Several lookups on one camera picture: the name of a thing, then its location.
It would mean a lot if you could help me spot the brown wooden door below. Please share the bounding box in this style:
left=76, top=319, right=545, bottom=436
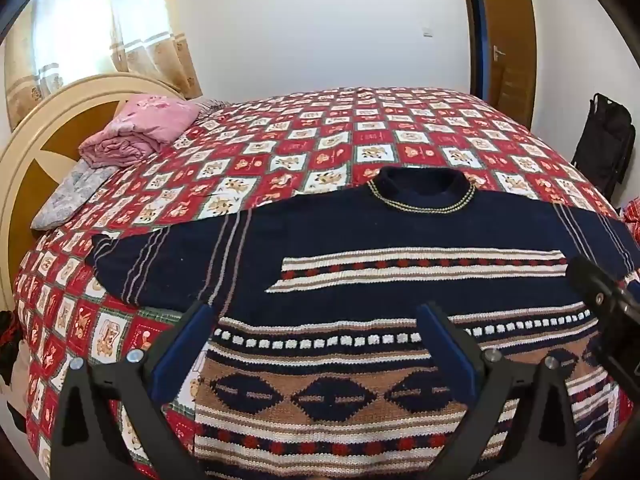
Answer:
left=472, top=0, right=538, bottom=128

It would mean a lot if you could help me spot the red checkered printed bedspread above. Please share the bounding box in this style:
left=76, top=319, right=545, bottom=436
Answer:
left=12, top=87, right=640, bottom=480

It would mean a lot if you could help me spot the cream and brown headboard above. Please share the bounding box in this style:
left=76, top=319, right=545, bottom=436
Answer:
left=0, top=74, right=173, bottom=311

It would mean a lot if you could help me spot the grey floral pillow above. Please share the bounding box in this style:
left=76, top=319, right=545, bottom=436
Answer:
left=31, top=162, right=118, bottom=231

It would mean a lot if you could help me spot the folded pink blanket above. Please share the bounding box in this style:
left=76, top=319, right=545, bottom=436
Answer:
left=79, top=93, right=207, bottom=168

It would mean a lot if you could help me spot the black bag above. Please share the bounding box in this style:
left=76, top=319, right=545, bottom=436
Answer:
left=570, top=92, right=637, bottom=198

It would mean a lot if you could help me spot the cream patterned curtain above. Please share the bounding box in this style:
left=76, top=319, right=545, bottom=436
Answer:
left=5, top=0, right=203, bottom=126

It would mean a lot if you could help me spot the dark clothes pile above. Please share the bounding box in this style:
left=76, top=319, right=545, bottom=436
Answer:
left=0, top=310, right=26, bottom=431

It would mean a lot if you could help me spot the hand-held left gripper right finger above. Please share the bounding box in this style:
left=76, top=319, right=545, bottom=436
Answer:
left=416, top=301, right=596, bottom=480

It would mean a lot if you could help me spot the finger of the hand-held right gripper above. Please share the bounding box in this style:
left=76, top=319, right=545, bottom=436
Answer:
left=565, top=256, right=626, bottom=311

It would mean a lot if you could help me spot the red cloth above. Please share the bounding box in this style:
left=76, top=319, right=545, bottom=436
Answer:
left=620, top=197, right=640, bottom=246

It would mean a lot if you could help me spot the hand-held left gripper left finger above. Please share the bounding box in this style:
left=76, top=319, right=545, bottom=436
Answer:
left=50, top=300, right=218, bottom=480

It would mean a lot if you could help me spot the dark door frame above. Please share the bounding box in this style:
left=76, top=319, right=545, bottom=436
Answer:
left=457, top=0, right=493, bottom=106

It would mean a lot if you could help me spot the navy patterned knit sweater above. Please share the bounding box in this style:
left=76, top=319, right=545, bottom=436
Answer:
left=92, top=166, right=638, bottom=480

